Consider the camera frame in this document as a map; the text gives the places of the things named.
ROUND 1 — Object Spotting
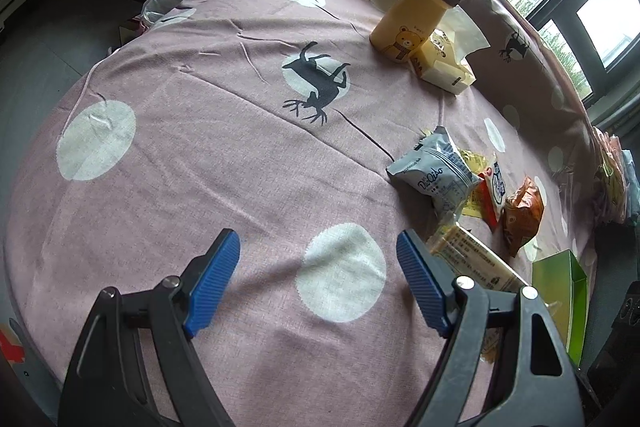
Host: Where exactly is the orange snack packet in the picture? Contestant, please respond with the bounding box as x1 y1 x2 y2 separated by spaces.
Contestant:
501 176 546 258

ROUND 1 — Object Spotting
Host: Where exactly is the yellow tissue pack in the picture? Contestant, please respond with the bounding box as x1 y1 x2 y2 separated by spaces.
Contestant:
410 9 492 96

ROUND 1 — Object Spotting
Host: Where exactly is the pink dotted deer bedsheet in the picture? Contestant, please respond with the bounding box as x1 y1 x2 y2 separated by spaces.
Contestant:
5 0 601 427

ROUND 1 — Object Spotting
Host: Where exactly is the white plastic bag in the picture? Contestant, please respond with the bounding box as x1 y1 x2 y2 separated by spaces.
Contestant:
141 0 218 30

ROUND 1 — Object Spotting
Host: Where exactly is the grey snack packet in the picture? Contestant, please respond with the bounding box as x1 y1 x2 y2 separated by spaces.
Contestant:
386 126 483 219

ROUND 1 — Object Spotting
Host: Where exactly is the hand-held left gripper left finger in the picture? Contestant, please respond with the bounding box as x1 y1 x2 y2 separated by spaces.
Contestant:
59 228 242 427

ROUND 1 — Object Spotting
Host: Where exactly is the wafer biscuit packet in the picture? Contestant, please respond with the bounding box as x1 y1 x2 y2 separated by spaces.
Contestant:
427 223 528 364

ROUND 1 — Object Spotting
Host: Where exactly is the white red blue snack packet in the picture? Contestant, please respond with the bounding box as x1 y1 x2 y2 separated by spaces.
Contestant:
476 157 507 233

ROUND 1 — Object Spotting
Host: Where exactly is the flat yellow snack packet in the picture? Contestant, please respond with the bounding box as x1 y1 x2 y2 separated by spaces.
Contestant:
457 148 490 219

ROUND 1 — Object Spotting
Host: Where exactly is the pile of folded clothes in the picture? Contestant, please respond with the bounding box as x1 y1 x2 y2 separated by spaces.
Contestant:
591 127 640 228

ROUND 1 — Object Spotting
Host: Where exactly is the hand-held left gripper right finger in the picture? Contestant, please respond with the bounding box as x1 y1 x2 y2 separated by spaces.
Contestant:
395 228 586 427

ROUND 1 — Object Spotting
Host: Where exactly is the yellow bear print bottle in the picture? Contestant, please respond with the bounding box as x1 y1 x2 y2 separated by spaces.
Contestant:
369 0 462 64

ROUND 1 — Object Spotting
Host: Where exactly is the green cardboard box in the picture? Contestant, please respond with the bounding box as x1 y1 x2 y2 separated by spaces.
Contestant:
531 249 589 367

